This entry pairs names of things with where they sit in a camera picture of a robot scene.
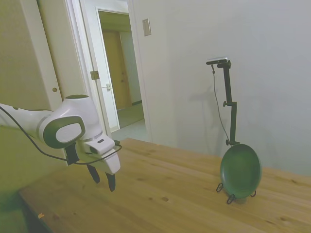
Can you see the white door strike plate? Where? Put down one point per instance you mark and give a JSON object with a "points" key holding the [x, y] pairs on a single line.
{"points": [[108, 86]]}

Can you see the white open door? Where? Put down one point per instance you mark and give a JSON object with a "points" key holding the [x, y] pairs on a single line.
{"points": [[82, 48]]}

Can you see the green round plate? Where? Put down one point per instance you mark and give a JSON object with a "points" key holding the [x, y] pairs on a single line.
{"points": [[240, 170]]}

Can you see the grey exterior camera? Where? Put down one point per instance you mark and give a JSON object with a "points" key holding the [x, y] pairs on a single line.
{"points": [[217, 60]]}

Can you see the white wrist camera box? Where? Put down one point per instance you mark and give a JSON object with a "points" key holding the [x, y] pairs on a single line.
{"points": [[102, 144]]}

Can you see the brown wooden door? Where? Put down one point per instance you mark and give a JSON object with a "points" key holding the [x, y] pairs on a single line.
{"points": [[116, 72]]}

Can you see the beige closet door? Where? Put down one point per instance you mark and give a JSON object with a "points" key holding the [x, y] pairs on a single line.
{"points": [[29, 60]]}

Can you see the beige light switch plate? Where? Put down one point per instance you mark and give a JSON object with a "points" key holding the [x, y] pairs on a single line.
{"points": [[146, 27]]}

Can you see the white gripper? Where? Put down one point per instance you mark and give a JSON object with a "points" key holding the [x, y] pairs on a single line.
{"points": [[110, 162]]}

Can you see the brass door hinge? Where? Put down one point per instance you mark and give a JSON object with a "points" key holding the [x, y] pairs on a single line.
{"points": [[94, 75]]}

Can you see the black camera stand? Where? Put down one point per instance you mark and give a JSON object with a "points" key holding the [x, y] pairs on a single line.
{"points": [[232, 114]]}

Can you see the small orange scrap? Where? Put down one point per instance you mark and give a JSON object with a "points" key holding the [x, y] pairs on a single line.
{"points": [[40, 215]]}

